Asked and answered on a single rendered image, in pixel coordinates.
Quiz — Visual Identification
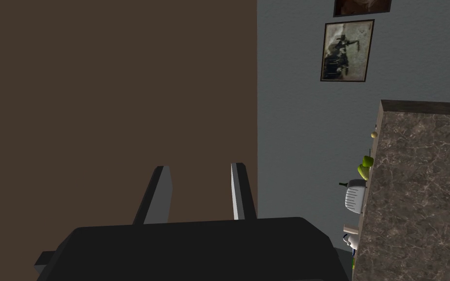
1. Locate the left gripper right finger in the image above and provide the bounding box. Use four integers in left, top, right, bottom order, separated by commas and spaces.
230, 162, 258, 221

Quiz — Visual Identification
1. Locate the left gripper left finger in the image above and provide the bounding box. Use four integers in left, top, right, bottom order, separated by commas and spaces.
132, 165, 173, 226

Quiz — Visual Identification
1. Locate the marble kitchen counter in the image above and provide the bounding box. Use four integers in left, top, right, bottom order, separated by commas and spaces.
338, 99, 450, 281

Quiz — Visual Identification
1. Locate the framed picture with dark figure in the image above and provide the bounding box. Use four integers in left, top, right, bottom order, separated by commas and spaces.
320, 19, 376, 83

